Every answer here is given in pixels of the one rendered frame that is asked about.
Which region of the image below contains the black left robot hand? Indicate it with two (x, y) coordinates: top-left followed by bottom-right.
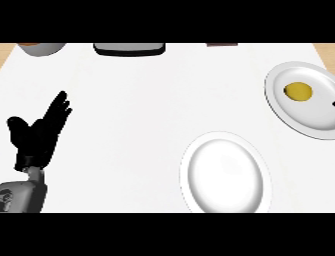
(6, 90), (74, 173)

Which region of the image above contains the white plate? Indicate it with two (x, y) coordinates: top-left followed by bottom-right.
(263, 60), (335, 141)
(179, 130), (273, 214)

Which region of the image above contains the yellow lemon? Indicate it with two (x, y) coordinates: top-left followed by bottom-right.
(282, 81), (315, 103)

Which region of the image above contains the grey bowl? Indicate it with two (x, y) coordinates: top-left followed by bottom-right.
(17, 43), (68, 58)

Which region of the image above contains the grey and black appliance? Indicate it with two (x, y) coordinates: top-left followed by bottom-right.
(92, 43), (167, 58)

